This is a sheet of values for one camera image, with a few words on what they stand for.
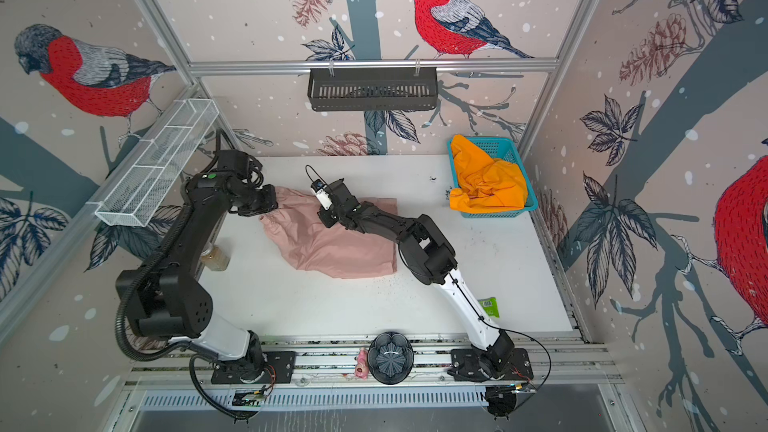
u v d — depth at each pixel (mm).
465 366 728
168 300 426
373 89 1059
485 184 1039
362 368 708
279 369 732
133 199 707
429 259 600
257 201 721
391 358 743
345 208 796
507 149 1141
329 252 923
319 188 878
